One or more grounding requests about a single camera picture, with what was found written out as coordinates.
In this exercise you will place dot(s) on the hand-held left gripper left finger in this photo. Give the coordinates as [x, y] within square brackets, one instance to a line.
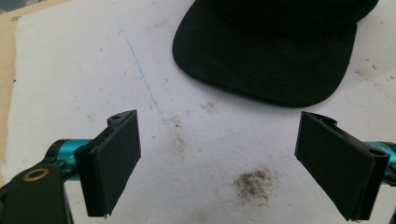
[109, 165]

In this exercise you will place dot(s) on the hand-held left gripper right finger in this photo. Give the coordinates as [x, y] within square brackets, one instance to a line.
[339, 161]

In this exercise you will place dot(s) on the black baseball cap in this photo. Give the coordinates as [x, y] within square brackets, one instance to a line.
[267, 49]

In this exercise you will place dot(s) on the white stained table cover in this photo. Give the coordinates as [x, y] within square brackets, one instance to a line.
[199, 124]

